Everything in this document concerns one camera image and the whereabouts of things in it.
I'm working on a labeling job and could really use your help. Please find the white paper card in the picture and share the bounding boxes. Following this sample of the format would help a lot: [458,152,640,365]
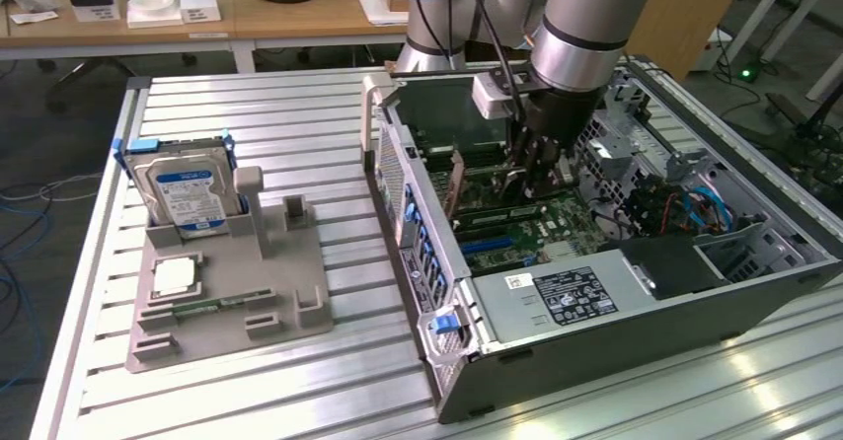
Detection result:
[8,10,59,25]

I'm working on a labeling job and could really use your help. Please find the green RAM stick bare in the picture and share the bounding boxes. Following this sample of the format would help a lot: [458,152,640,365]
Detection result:
[167,295,250,314]

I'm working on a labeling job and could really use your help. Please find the green motherboard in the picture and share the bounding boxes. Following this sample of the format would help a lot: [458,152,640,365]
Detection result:
[421,136,637,279]

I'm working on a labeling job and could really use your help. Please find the blue expansion slot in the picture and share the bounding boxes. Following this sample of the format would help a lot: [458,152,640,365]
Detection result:
[460,236,516,257]

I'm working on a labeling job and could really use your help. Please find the black plastic shroud box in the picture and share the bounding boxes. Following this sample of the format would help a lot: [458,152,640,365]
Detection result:
[616,235,731,297]

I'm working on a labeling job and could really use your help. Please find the silver CPU chip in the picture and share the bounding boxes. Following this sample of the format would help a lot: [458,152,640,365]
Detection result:
[148,257,199,299]

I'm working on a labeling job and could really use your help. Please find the hard disk in blue caddy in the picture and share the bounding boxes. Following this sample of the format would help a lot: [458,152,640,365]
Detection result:
[110,132,239,240]

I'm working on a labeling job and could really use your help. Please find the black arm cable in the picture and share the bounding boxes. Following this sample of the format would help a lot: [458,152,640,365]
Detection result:
[470,0,528,120]

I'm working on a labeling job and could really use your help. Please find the wooden cabinet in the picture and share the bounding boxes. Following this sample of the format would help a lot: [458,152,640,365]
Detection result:
[617,0,756,80]

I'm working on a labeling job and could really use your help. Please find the white box with print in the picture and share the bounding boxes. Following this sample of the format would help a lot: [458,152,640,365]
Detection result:
[178,0,223,25]

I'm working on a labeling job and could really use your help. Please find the white paper stack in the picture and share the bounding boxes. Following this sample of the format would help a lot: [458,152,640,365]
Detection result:
[354,0,414,28]

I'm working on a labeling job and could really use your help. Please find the white grey wrist camera box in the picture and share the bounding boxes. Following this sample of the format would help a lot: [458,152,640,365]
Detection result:
[470,71,529,120]

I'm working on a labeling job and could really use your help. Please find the wooden desk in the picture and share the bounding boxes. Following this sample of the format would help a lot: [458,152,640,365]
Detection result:
[0,0,596,61]

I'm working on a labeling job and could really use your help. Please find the tall metal disk bay cage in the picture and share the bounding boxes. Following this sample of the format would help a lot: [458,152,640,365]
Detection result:
[578,108,668,214]

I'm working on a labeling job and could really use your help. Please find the white control box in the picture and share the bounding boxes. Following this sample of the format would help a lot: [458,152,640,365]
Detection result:
[704,28,736,74]

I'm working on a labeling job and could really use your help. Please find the white flat box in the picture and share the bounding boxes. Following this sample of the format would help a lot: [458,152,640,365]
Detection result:
[124,8,186,30]

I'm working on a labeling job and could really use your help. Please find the white tape roll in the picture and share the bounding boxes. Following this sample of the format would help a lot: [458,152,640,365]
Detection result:
[128,0,176,16]

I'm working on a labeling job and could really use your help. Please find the green RAM stick with labels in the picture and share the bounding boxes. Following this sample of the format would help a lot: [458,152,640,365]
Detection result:
[452,202,540,228]

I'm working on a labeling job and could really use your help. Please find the grey power supply unit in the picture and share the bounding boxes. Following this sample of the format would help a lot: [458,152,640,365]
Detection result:
[468,260,660,343]

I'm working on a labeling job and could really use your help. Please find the white box with black label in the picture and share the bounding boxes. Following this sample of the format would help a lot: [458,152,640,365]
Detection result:
[64,0,123,24]

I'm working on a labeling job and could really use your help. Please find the orange wire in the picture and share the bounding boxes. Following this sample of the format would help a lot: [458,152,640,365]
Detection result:
[660,190,677,237]

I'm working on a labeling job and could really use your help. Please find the black floor equipment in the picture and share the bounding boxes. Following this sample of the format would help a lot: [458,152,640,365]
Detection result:
[763,92,843,189]

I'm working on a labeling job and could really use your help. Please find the blue floor cable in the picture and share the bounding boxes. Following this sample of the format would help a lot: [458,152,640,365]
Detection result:
[0,183,57,392]

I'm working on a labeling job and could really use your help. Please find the low metal disk bay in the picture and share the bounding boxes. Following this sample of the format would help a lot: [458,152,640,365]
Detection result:
[695,221,812,284]

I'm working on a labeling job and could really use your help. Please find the open dark PC case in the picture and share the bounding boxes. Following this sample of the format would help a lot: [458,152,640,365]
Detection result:
[359,53,843,425]

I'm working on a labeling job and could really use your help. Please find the grey parts rack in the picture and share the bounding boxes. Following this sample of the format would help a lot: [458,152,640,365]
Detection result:
[122,165,334,373]

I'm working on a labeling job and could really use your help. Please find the black expansion slot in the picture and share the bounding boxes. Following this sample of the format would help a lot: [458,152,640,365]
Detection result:
[453,226,513,245]

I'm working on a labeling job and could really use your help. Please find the white table frame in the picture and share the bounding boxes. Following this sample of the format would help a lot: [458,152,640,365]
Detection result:
[720,0,843,101]

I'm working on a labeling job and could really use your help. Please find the black office chair base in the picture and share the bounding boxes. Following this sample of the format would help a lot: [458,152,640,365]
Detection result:
[36,57,134,113]

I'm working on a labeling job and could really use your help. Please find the black connector wire bundle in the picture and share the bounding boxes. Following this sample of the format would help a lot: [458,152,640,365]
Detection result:
[621,186,667,238]

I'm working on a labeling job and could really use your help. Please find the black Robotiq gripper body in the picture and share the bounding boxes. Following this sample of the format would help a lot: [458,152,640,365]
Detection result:
[512,87,605,151]

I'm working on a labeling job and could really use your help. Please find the graphics card with fan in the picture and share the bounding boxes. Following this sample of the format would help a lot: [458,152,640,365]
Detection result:
[445,149,574,214]

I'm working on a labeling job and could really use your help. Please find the blue data wire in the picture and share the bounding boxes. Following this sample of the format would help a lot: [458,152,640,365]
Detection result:
[683,190,705,237]
[691,186,736,237]

